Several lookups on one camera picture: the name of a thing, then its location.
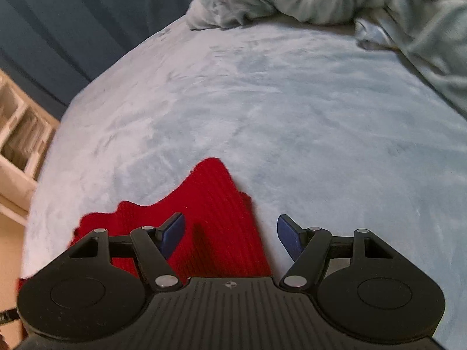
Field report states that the red knit sweater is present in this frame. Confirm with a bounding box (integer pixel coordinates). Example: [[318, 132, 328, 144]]
[[64, 157, 272, 282]]

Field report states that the light blue bed sheet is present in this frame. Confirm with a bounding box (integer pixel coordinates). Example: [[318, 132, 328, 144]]
[[21, 17, 466, 349]]

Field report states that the white shelf with books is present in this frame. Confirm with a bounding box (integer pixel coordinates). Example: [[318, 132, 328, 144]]
[[0, 72, 59, 226]]

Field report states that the dark blue curtain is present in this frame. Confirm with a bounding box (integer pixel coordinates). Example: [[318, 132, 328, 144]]
[[1, 0, 191, 119]]

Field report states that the grey-blue fleece blanket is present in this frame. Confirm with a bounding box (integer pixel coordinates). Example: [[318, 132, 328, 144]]
[[186, 0, 466, 113]]

